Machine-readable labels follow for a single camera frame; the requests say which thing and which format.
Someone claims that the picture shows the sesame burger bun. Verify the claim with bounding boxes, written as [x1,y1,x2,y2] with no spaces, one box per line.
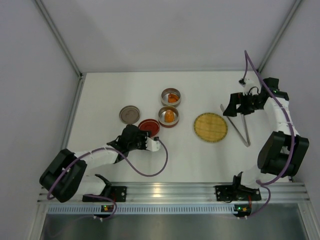
[164,109,176,123]

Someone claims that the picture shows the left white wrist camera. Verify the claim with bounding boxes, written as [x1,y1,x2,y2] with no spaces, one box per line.
[146,137,161,152]

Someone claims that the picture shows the taupe round lid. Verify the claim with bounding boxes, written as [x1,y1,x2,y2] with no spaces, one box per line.
[119,105,141,125]

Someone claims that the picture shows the steel bowl taupe base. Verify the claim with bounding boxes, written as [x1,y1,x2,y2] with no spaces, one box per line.
[160,88,182,107]

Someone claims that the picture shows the round bamboo tray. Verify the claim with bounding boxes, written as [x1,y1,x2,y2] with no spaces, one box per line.
[193,112,228,143]

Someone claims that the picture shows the slotted cable duct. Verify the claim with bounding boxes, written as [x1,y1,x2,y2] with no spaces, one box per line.
[47,204,251,215]

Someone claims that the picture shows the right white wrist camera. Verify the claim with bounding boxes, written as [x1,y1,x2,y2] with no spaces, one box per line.
[238,78,256,95]

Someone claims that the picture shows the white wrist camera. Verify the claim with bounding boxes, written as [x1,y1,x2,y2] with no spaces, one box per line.
[238,78,256,95]
[146,137,161,152]

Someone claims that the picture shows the aluminium frame post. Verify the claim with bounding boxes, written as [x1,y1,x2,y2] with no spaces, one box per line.
[32,0,83,79]
[257,0,305,73]

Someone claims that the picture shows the left aluminium frame post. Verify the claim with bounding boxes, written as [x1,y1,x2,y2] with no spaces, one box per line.
[32,0,83,79]

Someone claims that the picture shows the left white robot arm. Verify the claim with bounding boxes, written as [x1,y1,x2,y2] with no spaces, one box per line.
[39,124,161,203]

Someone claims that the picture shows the steel bowl red base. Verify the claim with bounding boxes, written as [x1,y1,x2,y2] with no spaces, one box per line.
[158,105,179,128]

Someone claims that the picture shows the steel food tongs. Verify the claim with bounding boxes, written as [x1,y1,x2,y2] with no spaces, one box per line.
[219,104,251,148]

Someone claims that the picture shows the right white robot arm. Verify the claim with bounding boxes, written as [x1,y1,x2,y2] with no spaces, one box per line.
[221,77,310,193]

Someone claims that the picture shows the right aluminium frame post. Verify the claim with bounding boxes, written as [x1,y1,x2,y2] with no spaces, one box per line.
[257,0,305,73]

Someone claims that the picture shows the red round lid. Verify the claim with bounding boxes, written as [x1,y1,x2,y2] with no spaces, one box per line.
[138,118,160,137]

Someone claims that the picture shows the orange fried chicken piece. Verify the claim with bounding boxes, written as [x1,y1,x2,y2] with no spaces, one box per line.
[167,93,180,103]

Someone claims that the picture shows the aluminium mounting rail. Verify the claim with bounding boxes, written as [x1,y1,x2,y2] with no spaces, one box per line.
[37,181,310,204]

